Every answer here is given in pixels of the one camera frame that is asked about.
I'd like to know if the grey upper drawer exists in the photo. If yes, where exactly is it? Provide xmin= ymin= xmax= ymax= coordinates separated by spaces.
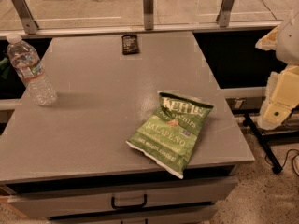
xmin=8 ymin=176 xmax=237 ymax=217

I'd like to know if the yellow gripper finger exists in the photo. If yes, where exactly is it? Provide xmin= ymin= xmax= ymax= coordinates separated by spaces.
xmin=257 ymin=65 xmax=299 ymax=130
xmin=255 ymin=26 xmax=278 ymax=51

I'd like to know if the left metal bracket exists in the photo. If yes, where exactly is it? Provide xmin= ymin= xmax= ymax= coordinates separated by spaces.
xmin=11 ymin=0 xmax=39 ymax=35

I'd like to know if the black drawer handle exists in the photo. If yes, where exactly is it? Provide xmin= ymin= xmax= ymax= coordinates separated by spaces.
xmin=110 ymin=194 xmax=148 ymax=210

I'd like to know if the green jalapeno chip bag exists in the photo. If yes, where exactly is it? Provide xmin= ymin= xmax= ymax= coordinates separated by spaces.
xmin=126 ymin=92 xmax=213 ymax=179

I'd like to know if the middle metal bracket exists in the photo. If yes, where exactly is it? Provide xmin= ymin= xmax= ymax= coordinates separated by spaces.
xmin=143 ymin=0 xmax=154 ymax=30

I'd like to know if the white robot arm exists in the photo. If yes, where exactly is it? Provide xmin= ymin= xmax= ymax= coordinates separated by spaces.
xmin=255 ymin=10 xmax=299 ymax=130

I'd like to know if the grey lower drawer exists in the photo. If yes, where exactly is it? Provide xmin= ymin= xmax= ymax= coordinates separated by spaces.
xmin=50 ymin=205 xmax=217 ymax=224

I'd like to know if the right metal bracket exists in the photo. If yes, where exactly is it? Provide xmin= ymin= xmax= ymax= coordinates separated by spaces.
xmin=216 ymin=0 xmax=235 ymax=27

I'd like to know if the dark rxbar chocolate bar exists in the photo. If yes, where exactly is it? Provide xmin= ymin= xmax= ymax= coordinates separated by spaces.
xmin=121 ymin=35 xmax=139 ymax=55

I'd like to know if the grey drawer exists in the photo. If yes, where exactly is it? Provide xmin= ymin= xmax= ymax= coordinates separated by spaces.
xmin=50 ymin=205 xmax=217 ymax=224
xmin=8 ymin=176 xmax=237 ymax=217

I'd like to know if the black floor cable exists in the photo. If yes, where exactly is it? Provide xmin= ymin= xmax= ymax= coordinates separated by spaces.
xmin=264 ymin=148 xmax=299 ymax=176

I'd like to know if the black stand leg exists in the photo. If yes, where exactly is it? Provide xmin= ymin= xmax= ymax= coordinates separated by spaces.
xmin=243 ymin=113 xmax=283 ymax=174

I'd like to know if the metal bracket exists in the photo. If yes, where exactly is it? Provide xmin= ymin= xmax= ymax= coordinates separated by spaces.
xmin=216 ymin=0 xmax=235 ymax=27
xmin=11 ymin=0 xmax=39 ymax=35
xmin=143 ymin=0 xmax=154 ymax=30

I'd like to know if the metal window rail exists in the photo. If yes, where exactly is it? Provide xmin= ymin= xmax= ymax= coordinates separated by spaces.
xmin=0 ymin=20 xmax=283 ymax=40

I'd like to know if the clear plastic water bottle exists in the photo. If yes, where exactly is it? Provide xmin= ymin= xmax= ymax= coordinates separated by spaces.
xmin=7 ymin=34 xmax=57 ymax=105

